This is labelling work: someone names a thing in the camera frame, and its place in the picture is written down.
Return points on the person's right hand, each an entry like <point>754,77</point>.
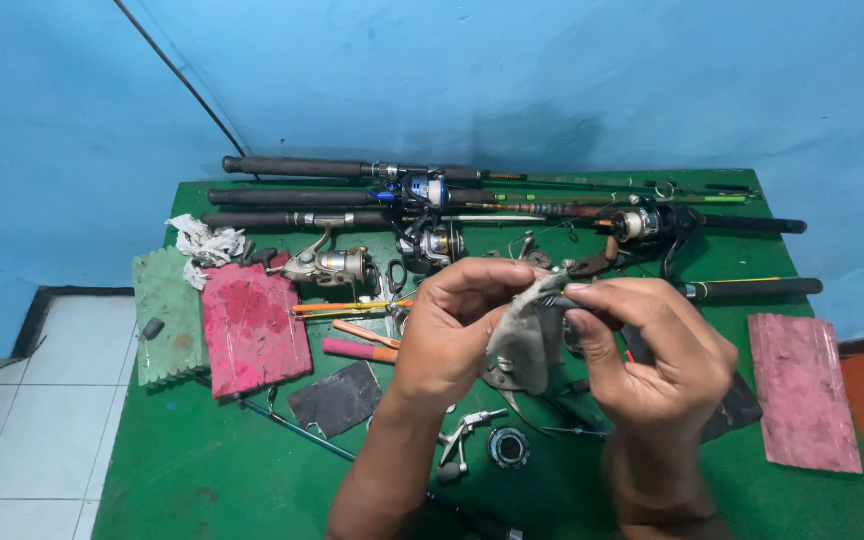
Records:
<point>664,367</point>

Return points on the person's left hand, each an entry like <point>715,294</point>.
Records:
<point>439,337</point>

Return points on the grey cleaning cloth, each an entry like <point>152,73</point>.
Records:
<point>526,345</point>

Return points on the small metal reel part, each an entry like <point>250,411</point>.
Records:
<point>556,301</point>

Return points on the thin orange fishing float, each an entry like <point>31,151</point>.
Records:
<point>364,333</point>

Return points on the black sheet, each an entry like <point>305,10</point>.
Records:
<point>736,409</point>

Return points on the silver black spinning reel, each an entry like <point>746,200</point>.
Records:
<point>432,246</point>

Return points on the dark grey sandpaper sheet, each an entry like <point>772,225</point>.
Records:
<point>334,401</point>

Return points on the fishing rod with yellow band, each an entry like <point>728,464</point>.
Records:
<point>762,288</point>

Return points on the dismantled reel body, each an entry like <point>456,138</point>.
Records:
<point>544,409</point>

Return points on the black reel spool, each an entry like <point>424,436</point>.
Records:
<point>508,448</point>

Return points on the silver gold spinning reel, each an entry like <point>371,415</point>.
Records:
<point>327,264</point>

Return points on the pale pink foam board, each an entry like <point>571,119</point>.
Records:
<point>803,394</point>

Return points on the blue spinning reel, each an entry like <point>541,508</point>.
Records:
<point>424,191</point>

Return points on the thin dark blue rod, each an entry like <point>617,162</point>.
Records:
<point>304,433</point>

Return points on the fishing rod with black reel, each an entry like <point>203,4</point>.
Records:
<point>754,223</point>

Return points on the bright pink foam board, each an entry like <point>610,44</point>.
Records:
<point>252,330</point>

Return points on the fishing rod with green bands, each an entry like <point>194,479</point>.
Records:
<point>289,197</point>

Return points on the fishing rod with silver reel seat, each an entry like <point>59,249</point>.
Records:
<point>252,219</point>

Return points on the fishing rod with blue reel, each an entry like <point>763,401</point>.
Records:
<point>289,166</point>

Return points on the crumpled white tissue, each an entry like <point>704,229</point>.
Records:
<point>203,244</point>

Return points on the green foam board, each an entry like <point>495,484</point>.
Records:
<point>166,300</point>

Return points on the small black sinker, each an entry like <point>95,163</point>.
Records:
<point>152,328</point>

